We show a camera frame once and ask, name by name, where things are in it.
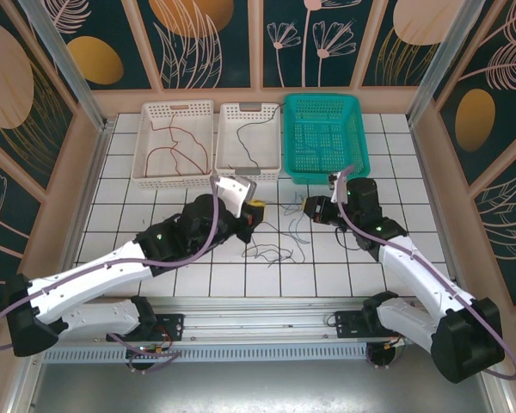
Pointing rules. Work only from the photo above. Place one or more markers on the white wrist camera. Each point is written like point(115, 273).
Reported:
point(236, 193)
point(339, 189)

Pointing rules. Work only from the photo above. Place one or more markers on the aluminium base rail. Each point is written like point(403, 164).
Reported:
point(258, 320)

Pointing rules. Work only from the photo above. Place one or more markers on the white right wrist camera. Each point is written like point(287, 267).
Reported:
point(339, 189)

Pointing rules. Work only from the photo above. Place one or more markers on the teal plastic basket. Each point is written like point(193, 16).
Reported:
point(322, 129)

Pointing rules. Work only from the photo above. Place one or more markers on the large white plastic basket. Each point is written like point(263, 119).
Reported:
point(189, 125)

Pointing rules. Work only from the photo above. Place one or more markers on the aluminium frame post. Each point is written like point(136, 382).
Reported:
point(69, 64)
point(437, 64)

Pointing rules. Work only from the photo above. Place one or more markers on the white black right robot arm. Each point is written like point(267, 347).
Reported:
point(417, 275)

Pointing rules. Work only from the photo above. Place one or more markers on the aluminium side rail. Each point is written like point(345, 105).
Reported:
point(85, 206)
point(435, 206)

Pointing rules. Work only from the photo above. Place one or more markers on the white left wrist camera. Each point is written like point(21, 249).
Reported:
point(236, 193)

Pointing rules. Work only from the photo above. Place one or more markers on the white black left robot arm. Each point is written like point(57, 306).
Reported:
point(94, 279)

